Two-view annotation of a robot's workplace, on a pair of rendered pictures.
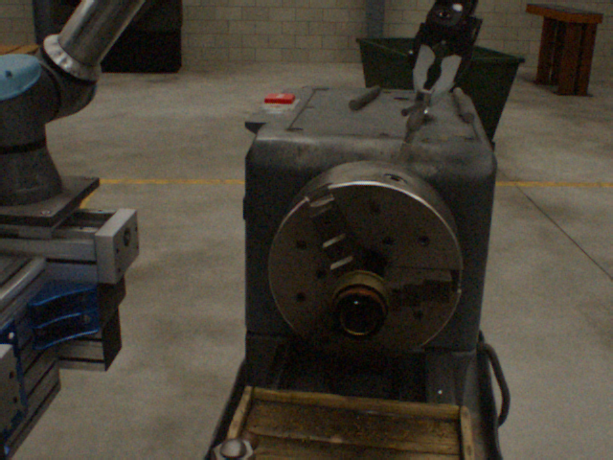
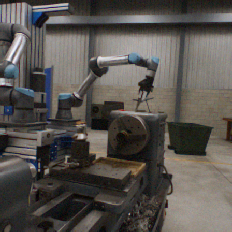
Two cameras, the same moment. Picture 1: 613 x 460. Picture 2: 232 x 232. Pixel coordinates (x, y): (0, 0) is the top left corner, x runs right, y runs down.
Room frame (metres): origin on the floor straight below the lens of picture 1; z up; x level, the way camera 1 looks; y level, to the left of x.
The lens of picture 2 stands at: (-0.56, -0.39, 1.31)
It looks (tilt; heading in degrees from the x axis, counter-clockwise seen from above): 3 degrees down; 13
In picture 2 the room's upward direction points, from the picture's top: 3 degrees clockwise
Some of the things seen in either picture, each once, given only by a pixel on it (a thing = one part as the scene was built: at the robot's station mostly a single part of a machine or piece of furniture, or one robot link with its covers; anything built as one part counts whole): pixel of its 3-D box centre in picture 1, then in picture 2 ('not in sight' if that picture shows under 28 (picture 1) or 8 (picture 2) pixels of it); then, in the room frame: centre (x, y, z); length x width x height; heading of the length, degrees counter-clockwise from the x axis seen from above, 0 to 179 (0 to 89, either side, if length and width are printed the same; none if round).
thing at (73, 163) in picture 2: not in sight; (81, 160); (0.52, 0.05, 0.99); 0.20 x 0.10 x 0.05; 173
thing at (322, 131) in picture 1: (368, 197); (139, 131); (1.51, -0.13, 1.06); 0.59 x 0.48 x 0.39; 173
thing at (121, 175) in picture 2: not in sight; (88, 172); (0.48, 0.00, 0.95); 0.43 x 0.17 x 0.05; 83
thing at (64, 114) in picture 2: (14, 165); (64, 113); (1.19, 0.52, 1.21); 0.15 x 0.15 x 0.10
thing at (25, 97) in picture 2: not in sight; (23, 97); (0.70, 0.56, 1.33); 0.13 x 0.12 x 0.14; 107
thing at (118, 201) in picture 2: not in sight; (86, 185); (0.44, -0.01, 0.90); 0.47 x 0.30 x 0.06; 83
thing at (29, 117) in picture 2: not in sight; (24, 114); (0.70, 0.56, 1.21); 0.15 x 0.15 x 0.10
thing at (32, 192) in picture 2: not in sight; (34, 199); (0.33, 0.20, 0.84); 0.04 x 0.04 x 0.10; 83
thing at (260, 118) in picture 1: (267, 125); not in sight; (1.41, 0.09, 1.24); 0.09 x 0.08 x 0.03; 173
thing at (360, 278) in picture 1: (360, 303); (122, 136); (0.96, -0.08, 1.08); 0.09 x 0.09 x 0.09; 83
